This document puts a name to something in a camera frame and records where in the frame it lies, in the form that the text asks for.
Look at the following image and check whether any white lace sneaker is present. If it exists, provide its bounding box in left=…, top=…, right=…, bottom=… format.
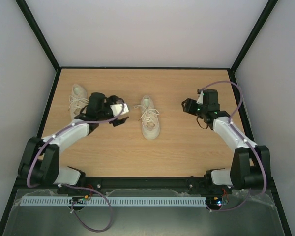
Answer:
left=133, top=95, right=160, bottom=140
left=68, top=84, right=89, bottom=120

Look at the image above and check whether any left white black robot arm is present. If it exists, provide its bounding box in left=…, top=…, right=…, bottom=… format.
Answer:
left=18, top=92, right=129, bottom=188

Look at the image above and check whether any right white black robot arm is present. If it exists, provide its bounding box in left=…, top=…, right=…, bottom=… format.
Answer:
left=181, top=89, right=270, bottom=193

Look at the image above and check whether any white lace sneaker tied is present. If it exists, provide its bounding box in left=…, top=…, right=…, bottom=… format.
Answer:
left=68, top=84, right=89, bottom=120

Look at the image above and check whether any left controller board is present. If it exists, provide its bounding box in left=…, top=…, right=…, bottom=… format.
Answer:
left=69, top=195, right=91, bottom=205

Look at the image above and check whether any controller board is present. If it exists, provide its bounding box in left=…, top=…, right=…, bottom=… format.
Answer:
left=69, top=195, right=91, bottom=205
left=206, top=194, right=229, bottom=207

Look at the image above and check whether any right controller board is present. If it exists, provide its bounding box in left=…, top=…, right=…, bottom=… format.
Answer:
left=206, top=194, right=229, bottom=207

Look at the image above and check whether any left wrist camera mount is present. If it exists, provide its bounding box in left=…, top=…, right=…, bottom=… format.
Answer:
left=110, top=103, right=129, bottom=117

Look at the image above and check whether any black aluminium frame rail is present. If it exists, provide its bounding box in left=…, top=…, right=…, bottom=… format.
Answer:
left=14, top=176, right=276, bottom=191

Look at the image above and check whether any light blue slotted cable duct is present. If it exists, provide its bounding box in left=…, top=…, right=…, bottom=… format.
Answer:
left=20, top=196, right=206, bottom=207

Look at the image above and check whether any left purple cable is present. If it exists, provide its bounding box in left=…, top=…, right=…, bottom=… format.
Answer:
left=26, top=103, right=125, bottom=232

